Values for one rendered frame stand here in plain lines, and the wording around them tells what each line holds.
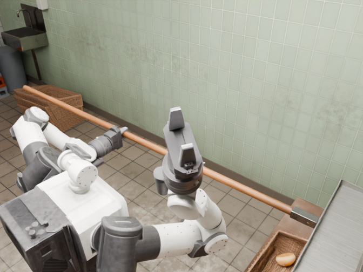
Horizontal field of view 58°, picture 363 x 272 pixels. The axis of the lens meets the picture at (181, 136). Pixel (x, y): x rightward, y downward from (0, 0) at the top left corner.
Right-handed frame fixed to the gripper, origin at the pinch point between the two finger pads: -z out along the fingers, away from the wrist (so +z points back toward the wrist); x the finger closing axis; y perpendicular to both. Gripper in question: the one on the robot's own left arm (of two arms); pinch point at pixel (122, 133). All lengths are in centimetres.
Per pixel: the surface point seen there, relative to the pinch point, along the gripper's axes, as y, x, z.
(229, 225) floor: 25, 119, -78
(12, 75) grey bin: -340, 92, -105
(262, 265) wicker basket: 74, 60, -18
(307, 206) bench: 77, 61, -74
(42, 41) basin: -277, 38, -125
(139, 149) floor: -105, 118, -109
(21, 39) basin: -278, 29, -101
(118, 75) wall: -150, 52, -131
